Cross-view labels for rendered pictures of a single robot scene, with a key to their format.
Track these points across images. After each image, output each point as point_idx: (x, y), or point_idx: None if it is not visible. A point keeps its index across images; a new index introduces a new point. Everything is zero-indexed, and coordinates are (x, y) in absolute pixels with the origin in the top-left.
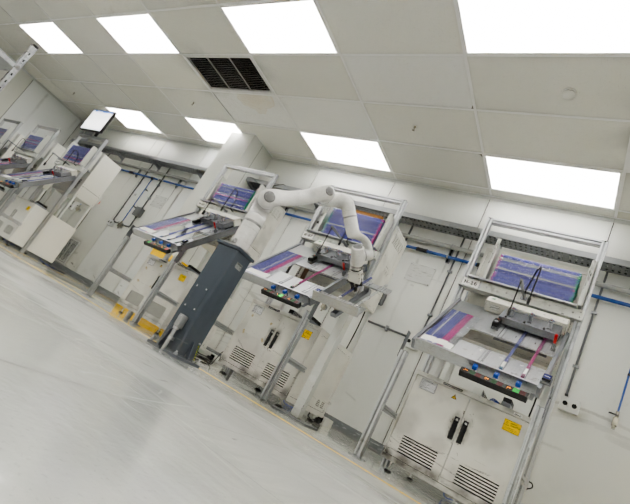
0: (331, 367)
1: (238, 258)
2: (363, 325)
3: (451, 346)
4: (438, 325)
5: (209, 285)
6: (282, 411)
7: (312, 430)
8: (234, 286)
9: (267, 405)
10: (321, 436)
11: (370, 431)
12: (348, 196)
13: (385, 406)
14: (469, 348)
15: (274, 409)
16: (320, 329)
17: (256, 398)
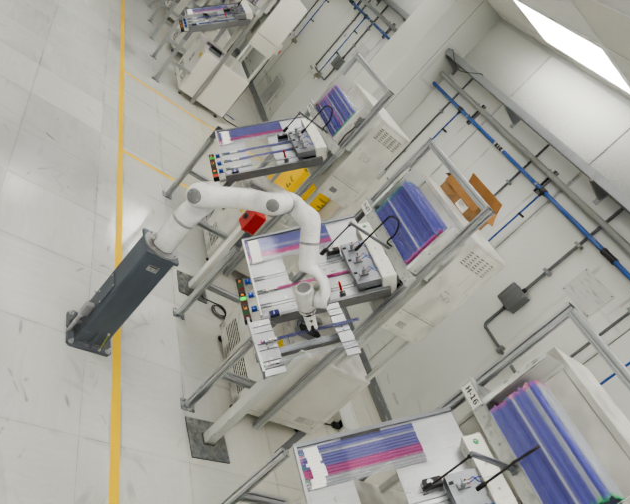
0: (322, 390)
1: (149, 261)
2: (394, 354)
3: (320, 485)
4: (351, 441)
5: (117, 281)
6: (187, 430)
7: (196, 468)
8: (151, 287)
9: (166, 419)
10: (190, 482)
11: None
12: (309, 214)
13: (245, 497)
14: (342, 501)
15: (169, 427)
16: None
17: (169, 404)
